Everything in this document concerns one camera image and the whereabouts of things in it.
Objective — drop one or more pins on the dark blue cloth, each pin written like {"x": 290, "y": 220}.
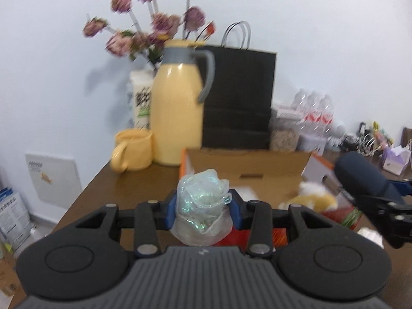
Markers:
{"x": 360, "y": 173}

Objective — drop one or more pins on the yellow white plush toy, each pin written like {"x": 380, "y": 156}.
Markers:
{"x": 318, "y": 199}

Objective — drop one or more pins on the yellow thermos jug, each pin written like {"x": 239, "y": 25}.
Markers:
{"x": 175, "y": 109}

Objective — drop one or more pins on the dried pink flower bouquet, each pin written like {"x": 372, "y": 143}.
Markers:
{"x": 161, "y": 22}

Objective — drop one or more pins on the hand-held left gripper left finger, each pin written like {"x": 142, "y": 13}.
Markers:
{"x": 171, "y": 210}

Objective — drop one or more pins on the white milk carton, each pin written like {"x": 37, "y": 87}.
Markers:
{"x": 140, "y": 96}

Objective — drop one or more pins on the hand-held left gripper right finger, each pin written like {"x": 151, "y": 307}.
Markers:
{"x": 234, "y": 212}

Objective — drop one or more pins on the purple tissue box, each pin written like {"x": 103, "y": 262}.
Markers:
{"x": 394, "y": 161}

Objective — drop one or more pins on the clear seed container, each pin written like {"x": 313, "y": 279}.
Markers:
{"x": 283, "y": 138}

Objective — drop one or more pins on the clear plastic bag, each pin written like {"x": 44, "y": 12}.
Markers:
{"x": 201, "y": 199}

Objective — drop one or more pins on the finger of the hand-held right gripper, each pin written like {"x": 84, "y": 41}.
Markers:
{"x": 386, "y": 219}
{"x": 402, "y": 187}

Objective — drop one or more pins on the blue white box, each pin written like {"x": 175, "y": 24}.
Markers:
{"x": 13, "y": 215}

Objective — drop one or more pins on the colourful stationery bundle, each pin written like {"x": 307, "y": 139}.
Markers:
{"x": 381, "y": 135}

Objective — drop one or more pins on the black paper bag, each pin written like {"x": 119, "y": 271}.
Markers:
{"x": 238, "y": 96}

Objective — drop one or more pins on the white wall panel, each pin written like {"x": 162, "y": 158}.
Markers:
{"x": 54, "y": 180}

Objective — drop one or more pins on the red cardboard box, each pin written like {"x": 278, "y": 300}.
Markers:
{"x": 257, "y": 167}

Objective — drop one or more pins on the white crumpled paper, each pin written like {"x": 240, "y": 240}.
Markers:
{"x": 370, "y": 236}

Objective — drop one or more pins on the white robot toy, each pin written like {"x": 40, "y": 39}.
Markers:
{"x": 338, "y": 132}

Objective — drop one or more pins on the yellow mug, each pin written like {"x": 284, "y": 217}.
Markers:
{"x": 135, "y": 151}

